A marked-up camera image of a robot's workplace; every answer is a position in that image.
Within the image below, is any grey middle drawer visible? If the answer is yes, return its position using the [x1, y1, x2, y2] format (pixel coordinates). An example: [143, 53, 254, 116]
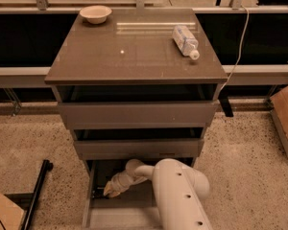
[74, 139, 204, 160]

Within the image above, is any grey bottom drawer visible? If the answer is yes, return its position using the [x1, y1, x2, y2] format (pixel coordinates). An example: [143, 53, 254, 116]
[82, 158, 209, 230]

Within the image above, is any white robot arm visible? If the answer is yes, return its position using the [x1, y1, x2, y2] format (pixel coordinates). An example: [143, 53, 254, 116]
[104, 158, 213, 230]

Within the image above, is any cardboard box bottom left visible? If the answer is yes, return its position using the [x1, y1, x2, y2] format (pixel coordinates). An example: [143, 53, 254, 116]
[0, 193, 24, 230]

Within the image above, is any white cable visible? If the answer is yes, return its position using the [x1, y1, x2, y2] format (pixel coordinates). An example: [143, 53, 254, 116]
[219, 6, 251, 92]

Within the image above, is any cardboard box right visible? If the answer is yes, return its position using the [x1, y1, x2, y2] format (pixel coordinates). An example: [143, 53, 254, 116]
[271, 86, 288, 157]

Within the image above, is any grey drawer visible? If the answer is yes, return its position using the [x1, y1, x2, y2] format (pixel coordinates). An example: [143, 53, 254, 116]
[74, 139, 204, 160]
[58, 102, 217, 129]
[82, 158, 209, 230]

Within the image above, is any grey drawer cabinet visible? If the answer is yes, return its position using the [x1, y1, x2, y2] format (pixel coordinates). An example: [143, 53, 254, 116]
[44, 8, 228, 177]

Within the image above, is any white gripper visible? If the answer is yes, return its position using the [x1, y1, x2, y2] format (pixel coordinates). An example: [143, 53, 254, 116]
[103, 172, 133, 198]

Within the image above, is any grey top drawer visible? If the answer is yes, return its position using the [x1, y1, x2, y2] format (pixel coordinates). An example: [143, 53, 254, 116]
[58, 102, 217, 129]

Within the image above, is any clear plastic water bottle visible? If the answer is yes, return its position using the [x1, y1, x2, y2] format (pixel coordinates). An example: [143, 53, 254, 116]
[172, 25, 200, 60]

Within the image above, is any beige paper bowl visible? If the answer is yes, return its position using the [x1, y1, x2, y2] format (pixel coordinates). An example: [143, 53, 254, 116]
[80, 6, 112, 24]

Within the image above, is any cardboard box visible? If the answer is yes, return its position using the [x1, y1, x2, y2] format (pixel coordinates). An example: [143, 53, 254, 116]
[271, 86, 288, 157]
[0, 193, 24, 230]

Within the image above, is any black metal frame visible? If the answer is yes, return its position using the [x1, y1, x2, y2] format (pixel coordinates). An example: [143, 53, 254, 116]
[7, 160, 54, 230]

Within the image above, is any grey metal rail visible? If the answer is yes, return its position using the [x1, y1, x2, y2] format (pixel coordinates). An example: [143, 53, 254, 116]
[0, 64, 288, 88]

